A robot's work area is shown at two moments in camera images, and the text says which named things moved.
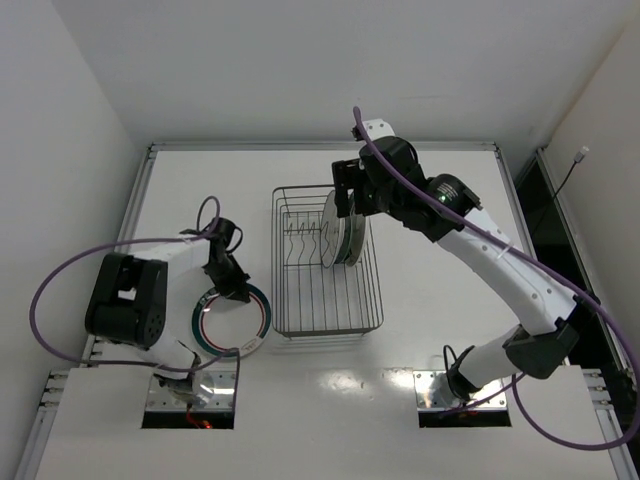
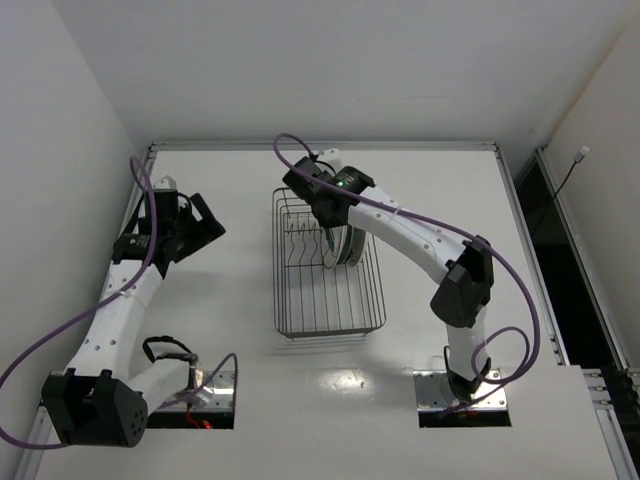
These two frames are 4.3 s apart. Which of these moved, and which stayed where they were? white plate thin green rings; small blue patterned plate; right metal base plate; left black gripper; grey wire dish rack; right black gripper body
Moved: right black gripper body; left black gripper
Stayed: white plate thin green rings; right metal base plate; small blue patterned plate; grey wire dish rack
